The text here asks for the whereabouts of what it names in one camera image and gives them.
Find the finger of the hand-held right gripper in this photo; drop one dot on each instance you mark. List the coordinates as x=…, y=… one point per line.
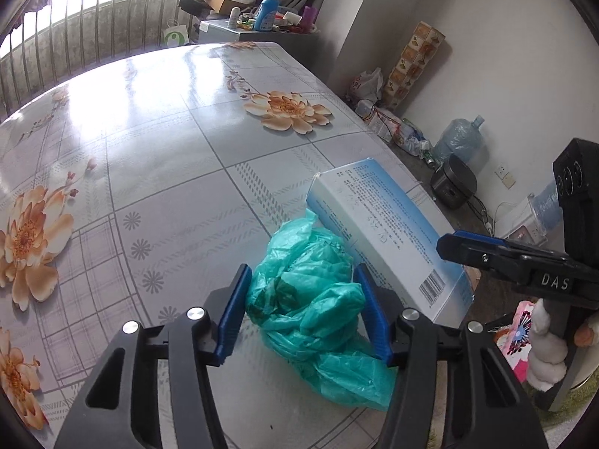
x=486, y=237
x=482, y=255

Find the metal window railing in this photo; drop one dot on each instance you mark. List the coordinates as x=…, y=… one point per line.
x=93, y=28

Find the white red plastic bag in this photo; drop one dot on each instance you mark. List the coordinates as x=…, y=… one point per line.
x=367, y=85

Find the white water dispenser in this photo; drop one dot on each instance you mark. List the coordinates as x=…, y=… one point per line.
x=519, y=224

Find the wall socket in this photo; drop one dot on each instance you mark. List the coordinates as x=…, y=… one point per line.
x=505, y=177

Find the blue detergent bottle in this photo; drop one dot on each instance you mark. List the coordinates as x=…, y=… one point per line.
x=266, y=16

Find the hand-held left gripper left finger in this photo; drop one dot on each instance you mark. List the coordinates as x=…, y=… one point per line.
x=234, y=308

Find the person's right hand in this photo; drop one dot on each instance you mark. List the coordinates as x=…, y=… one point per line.
x=586, y=336

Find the teal plastic bag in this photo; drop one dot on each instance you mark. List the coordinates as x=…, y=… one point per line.
x=309, y=290

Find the pink printed cloth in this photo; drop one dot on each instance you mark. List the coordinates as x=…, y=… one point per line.
x=514, y=341

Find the purple cup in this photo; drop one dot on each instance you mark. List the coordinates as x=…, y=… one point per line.
x=310, y=18

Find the open cardboard box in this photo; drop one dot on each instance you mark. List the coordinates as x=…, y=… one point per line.
x=222, y=2

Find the white green paper bag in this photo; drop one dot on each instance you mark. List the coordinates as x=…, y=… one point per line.
x=176, y=36

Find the black rice cooker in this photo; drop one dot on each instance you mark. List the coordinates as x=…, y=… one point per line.
x=454, y=182

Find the floral tablecloth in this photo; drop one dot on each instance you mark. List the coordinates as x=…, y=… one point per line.
x=164, y=126

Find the white blue cardboard box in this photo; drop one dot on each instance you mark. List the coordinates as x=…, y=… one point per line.
x=383, y=224

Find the floor pile of packaging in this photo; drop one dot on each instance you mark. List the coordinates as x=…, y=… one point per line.
x=397, y=131

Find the tall patterned box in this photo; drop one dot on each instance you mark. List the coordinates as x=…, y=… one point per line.
x=416, y=63

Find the cabinet top clutter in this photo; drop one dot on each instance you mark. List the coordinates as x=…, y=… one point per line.
x=290, y=21

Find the grey cabinet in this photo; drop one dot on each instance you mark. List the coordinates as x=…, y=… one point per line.
x=220, y=33

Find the large blue water jug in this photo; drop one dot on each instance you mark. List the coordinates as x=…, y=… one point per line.
x=461, y=138

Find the small white bottle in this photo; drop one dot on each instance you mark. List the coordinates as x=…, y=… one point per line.
x=234, y=18

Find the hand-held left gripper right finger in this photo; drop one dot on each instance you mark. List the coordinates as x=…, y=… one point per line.
x=376, y=322

